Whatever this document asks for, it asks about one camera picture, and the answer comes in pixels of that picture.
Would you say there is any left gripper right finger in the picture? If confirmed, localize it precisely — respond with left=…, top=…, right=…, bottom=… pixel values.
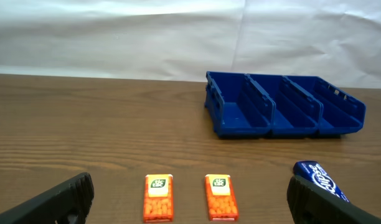
left=286, top=174, right=381, bottom=224

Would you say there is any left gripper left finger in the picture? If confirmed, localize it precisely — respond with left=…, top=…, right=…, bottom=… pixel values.
left=0, top=172, right=95, bottom=224

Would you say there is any blue candy pack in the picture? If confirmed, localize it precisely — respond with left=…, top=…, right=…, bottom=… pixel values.
left=292, top=160, right=350, bottom=203

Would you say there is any orange candy box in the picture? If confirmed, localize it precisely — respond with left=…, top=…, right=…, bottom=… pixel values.
left=143, top=174, right=174, bottom=223
left=204, top=174, right=240, bottom=222

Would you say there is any blue tray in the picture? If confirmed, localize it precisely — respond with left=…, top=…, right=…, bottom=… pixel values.
left=204, top=71, right=367, bottom=139

